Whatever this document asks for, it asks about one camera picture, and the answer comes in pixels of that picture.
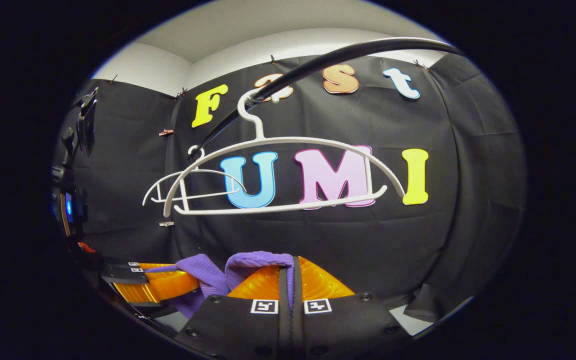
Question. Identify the black clothes rail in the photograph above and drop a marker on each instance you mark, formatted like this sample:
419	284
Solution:
363	49

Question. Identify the black device on stand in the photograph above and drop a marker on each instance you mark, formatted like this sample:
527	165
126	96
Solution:
87	120

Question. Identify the row of small black clips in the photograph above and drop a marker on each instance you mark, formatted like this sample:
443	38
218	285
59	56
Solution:
272	59

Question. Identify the silver clip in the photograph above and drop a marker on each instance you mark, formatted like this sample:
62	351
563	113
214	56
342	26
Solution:
166	224

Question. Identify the white plastic clothes hanger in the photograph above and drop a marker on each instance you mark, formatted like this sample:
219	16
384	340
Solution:
293	139
203	171

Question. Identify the black equipment with blue light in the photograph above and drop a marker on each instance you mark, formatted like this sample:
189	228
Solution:
70	207

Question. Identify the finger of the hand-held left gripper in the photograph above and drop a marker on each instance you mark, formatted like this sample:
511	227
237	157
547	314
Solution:
123	277
135	265

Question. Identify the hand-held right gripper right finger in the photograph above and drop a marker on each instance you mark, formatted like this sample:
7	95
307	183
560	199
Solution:
298	325

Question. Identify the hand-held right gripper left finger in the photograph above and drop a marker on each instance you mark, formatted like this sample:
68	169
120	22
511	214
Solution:
283	325

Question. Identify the red clip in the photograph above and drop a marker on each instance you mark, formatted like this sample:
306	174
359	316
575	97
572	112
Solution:
166	132

